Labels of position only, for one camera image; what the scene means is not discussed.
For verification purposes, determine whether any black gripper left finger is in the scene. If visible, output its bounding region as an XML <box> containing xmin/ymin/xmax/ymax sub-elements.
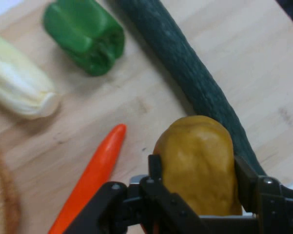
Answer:
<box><xmin>62</xmin><ymin>154</ymin><xmax>201</xmax><ymax>234</ymax></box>

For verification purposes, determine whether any dark green toy cucumber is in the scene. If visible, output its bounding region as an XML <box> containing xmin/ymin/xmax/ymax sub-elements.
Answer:
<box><xmin>113</xmin><ymin>0</ymin><xmax>268</xmax><ymax>177</ymax></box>

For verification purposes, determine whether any brown toy potato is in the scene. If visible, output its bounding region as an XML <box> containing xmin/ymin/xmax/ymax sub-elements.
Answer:
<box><xmin>153</xmin><ymin>115</ymin><xmax>243</xmax><ymax>217</ymax></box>

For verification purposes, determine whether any orange toy carrot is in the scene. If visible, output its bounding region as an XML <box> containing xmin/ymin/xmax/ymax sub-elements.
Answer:
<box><xmin>48</xmin><ymin>123</ymin><xmax>127</xmax><ymax>234</ymax></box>

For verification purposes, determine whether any wooden cutting board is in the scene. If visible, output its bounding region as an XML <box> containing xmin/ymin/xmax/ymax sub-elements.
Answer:
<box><xmin>0</xmin><ymin>0</ymin><xmax>293</xmax><ymax>234</ymax></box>

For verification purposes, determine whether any woven wicker basket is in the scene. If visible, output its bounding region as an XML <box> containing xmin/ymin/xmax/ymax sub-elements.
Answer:
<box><xmin>0</xmin><ymin>139</ymin><xmax>22</xmax><ymax>234</ymax></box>

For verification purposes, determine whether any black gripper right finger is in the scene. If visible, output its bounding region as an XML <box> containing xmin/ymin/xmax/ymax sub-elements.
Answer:
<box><xmin>234</xmin><ymin>156</ymin><xmax>293</xmax><ymax>234</ymax></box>

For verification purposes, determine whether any toy celery stalk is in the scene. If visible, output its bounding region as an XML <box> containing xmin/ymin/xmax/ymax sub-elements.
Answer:
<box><xmin>0</xmin><ymin>31</ymin><xmax>61</xmax><ymax>120</ymax></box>

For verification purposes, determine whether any green toy bell pepper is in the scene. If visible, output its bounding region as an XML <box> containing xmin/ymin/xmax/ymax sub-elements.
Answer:
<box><xmin>42</xmin><ymin>0</ymin><xmax>126</xmax><ymax>77</ymax></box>

